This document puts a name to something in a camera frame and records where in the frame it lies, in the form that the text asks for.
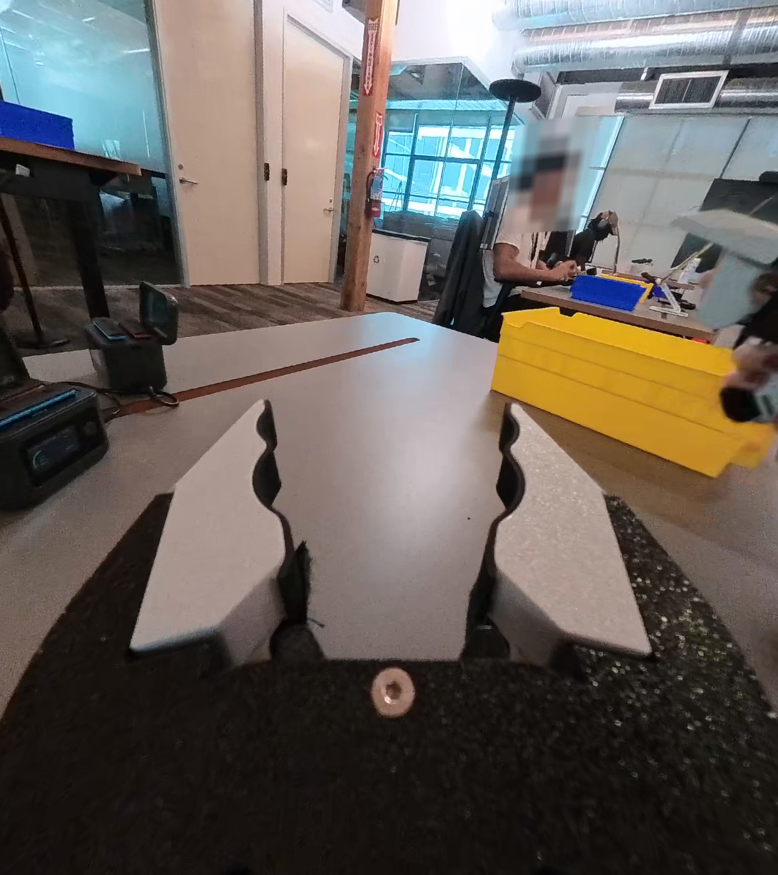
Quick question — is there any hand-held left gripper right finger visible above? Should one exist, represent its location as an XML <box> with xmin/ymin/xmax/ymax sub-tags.
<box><xmin>467</xmin><ymin>402</ymin><xmax>654</xmax><ymax>669</ymax></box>

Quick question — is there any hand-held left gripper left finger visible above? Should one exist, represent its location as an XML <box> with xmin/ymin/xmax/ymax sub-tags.
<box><xmin>129</xmin><ymin>398</ymin><xmax>313</xmax><ymax>669</ymax></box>

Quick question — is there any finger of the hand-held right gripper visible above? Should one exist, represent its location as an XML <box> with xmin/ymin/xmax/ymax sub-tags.
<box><xmin>671</xmin><ymin>208</ymin><xmax>778</xmax><ymax>265</ymax></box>
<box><xmin>696</xmin><ymin>248</ymin><xmax>774</xmax><ymax>329</ymax></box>

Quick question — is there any yellow plastic bin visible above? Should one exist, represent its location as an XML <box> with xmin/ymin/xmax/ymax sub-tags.
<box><xmin>491</xmin><ymin>306</ymin><xmax>776</xmax><ymax>478</ymax></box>

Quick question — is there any far wooden desk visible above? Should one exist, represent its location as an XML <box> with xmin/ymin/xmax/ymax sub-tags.
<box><xmin>520</xmin><ymin>270</ymin><xmax>719</xmax><ymax>343</ymax></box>

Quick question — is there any small blue plastic bin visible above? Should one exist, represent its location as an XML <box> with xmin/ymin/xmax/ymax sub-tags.
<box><xmin>570</xmin><ymin>273</ymin><xmax>653</xmax><ymax>313</ymax></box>

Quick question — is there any white air vent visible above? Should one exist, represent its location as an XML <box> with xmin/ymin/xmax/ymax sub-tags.
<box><xmin>649</xmin><ymin>70</ymin><xmax>730</xmax><ymax>110</ymax></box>

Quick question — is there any black charging dock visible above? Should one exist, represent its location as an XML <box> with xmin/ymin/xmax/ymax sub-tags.
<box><xmin>84</xmin><ymin>282</ymin><xmax>179</xmax><ymax>395</ymax></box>

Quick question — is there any black charger case with screen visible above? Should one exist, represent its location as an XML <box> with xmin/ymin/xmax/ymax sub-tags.
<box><xmin>0</xmin><ymin>316</ymin><xmax>109</xmax><ymax>510</ymax></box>

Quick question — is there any black floor lamp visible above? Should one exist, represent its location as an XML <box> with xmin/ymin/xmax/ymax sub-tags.
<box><xmin>489</xmin><ymin>78</ymin><xmax>543</xmax><ymax>226</ymax></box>

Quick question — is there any black jacket on chair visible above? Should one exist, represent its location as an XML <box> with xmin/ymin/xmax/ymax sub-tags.
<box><xmin>433</xmin><ymin>211</ymin><xmax>499</xmax><ymax>337</ymax></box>

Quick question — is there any white waste cabinet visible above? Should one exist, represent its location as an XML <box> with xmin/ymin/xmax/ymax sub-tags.
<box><xmin>366</xmin><ymin>229</ymin><xmax>431</xmax><ymax>304</ymax></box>

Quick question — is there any wooden pillar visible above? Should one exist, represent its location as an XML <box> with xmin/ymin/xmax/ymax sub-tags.
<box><xmin>340</xmin><ymin>0</ymin><xmax>400</xmax><ymax>312</ymax></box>

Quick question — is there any white door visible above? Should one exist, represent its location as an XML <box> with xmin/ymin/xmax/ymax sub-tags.
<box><xmin>283</xmin><ymin>14</ymin><xmax>352</xmax><ymax>284</ymax></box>
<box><xmin>156</xmin><ymin>0</ymin><xmax>261</xmax><ymax>287</ymax></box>

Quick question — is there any wooden desk with black legs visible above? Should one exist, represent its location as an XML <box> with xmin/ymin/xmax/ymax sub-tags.
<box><xmin>0</xmin><ymin>126</ymin><xmax>144</xmax><ymax>346</ymax></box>

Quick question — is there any black cable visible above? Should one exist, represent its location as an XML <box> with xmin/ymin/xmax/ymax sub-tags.
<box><xmin>64</xmin><ymin>383</ymin><xmax>181</xmax><ymax>418</ymax></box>

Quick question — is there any silver air duct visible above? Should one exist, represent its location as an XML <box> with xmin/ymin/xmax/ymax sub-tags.
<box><xmin>495</xmin><ymin>0</ymin><xmax>778</xmax><ymax>77</ymax></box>

